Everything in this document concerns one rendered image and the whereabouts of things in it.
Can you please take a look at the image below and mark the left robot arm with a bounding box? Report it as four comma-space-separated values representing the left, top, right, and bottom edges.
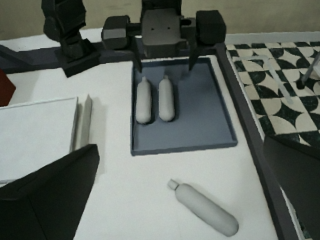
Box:
41, 0, 196, 63

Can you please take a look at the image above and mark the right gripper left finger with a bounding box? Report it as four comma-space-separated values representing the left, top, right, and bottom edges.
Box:
0, 143, 100, 240

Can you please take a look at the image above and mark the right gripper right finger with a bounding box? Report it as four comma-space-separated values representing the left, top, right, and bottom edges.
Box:
262, 134, 320, 240

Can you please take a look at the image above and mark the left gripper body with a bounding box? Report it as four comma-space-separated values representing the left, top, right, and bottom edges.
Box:
101, 0, 227, 49

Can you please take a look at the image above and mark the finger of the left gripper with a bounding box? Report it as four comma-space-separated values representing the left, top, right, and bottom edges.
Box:
113, 36, 142, 73
188, 36, 215, 71

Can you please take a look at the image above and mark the white cylinder with narrow neck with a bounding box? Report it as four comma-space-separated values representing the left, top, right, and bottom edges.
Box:
136, 77, 152, 124
159, 75, 175, 122

